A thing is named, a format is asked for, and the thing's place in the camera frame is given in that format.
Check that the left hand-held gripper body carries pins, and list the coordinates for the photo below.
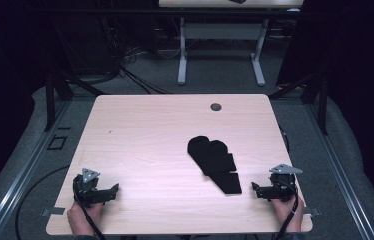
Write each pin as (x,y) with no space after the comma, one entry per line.
(88,195)

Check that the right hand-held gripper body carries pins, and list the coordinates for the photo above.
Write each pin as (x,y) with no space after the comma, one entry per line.
(281,190)

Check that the black sock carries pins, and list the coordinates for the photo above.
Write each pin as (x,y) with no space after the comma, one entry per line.
(223,155)
(205,156)

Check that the person's left hand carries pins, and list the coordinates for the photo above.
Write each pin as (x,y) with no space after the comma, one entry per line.
(81,218)

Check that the person's right hand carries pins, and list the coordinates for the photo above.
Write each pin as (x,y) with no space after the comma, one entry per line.
(286,215)

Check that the grey tape strip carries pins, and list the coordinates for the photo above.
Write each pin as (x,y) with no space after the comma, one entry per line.
(53,211)
(312,212)

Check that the grey table grommet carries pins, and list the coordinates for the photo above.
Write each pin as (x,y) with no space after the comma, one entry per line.
(215,107)

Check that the black metal stand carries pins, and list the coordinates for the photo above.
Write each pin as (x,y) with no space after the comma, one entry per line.
(321,100)
(51,100)

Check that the white desk with metal legs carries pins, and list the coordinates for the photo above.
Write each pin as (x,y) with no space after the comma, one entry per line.
(221,31)

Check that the aluminium floor rail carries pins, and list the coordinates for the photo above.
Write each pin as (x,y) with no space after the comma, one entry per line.
(340,173)
(18,180)

